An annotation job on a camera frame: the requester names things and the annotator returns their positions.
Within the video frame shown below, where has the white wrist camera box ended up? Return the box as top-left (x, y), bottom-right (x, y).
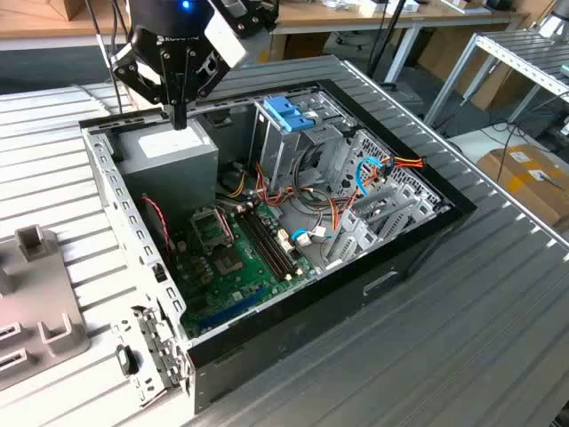
top-left (203, 7), bottom-right (249, 69)

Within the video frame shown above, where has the cardboard box with labels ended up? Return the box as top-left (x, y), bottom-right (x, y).
top-left (477, 142), bottom-right (569, 233)

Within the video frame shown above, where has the orange red yellow power wire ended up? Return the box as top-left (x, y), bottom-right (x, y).
top-left (380, 153), bottom-right (428, 180)

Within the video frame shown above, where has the grey power supply unit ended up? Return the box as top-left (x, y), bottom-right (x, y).
top-left (113, 117), bottom-right (220, 226)

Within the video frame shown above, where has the metal frame slat table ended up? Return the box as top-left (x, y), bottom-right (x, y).
top-left (424, 29), bottom-right (569, 130)

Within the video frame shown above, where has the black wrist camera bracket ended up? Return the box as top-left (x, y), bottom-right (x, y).
top-left (212, 0), bottom-right (281, 39)

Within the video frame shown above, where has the CPU socket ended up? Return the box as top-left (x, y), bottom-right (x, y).
top-left (212, 245), bottom-right (246, 280)

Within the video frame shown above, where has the red black fan wire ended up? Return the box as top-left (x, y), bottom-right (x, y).
top-left (140, 194), bottom-right (175, 268)

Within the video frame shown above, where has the black office chair base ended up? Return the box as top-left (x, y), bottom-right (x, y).
top-left (333, 29), bottom-right (377, 51)

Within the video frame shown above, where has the brown wooden box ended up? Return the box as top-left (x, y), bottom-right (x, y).
top-left (46, 0), bottom-right (90, 22)

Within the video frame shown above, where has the grey metal disk bay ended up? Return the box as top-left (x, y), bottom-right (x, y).
top-left (322, 128), bottom-right (451, 273)

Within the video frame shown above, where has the green motherboard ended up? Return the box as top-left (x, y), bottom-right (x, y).
top-left (171, 198), bottom-right (320, 340)

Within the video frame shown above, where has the yellow orange wire bundle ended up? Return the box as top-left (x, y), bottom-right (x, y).
top-left (225, 170), bottom-right (248, 199)

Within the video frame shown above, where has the grey parts rack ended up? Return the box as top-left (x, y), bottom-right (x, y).
top-left (0, 224), bottom-right (91, 379)

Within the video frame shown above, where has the blue expansion slot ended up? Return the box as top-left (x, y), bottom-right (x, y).
top-left (197, 287), bottom-right (268, 334)

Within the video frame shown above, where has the black case fan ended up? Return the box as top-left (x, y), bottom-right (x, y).
top-left (141, 193), bottom-right (175, 269)

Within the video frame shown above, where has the wooden desk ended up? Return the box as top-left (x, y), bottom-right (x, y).
top-left (0, 0), bottom-right (134, 51)
top-left (260, 0), bottom-right (533, 85)

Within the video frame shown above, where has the open black PC case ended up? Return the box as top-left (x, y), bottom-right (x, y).
top-left (78, 78), bottom-right (479, 415)

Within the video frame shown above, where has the orange red wire bundle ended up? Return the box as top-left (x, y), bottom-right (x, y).
top-left (255, 160), bottom-right (357, 233)

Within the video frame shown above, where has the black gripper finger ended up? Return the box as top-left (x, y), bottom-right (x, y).
top-left (178, 46), bottom-right (231, 130)
top-left (109, 43), bottom-right (180, 130)

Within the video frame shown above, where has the grey metal drive cage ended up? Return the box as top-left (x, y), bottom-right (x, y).
top-left (248, 86), bottom-right (357, 193)

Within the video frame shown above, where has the blue data wire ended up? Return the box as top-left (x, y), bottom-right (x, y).
top-left (289, 226), bottom-right (333, 244)
top-left (354, 155), bottom-right (387, 197)

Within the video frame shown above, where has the metal socket cover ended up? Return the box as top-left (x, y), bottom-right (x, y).
top-left (189, 205), bottom-right (236, 248)

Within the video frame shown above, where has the black RAM slot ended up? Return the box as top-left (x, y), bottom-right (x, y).
top-left (244, 205), bottom-right (303, 276)
top-left (234, 209), bottom-right (293, 282)

